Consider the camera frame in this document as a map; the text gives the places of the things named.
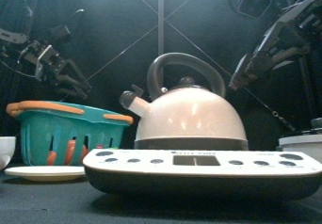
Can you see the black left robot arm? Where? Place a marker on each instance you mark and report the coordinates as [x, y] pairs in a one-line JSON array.
[[17, 30]]

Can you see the white plate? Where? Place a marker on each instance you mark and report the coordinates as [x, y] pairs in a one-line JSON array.
[[45, 172]]

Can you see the white pot grey lid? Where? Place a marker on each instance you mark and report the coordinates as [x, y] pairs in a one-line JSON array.
[[304, 143]]

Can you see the metal frame pole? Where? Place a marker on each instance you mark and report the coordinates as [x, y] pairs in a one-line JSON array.
[[161, 19]]

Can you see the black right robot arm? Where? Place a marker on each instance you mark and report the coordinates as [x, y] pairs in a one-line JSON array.
[[308, 5]]

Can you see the white cup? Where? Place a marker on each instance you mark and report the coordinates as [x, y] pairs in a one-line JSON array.
[[6, 149]]

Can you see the orange toy food in basket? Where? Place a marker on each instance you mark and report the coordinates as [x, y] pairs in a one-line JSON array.
[[69, 152]]

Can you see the white induction cooktop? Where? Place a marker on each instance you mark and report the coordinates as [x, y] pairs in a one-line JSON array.
[[201, 171]]

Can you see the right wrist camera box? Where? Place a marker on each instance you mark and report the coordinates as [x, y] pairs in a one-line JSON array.
[[253, 2]]

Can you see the teal toy basket orange rim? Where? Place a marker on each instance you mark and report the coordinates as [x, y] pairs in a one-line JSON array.
[[64, 121]]

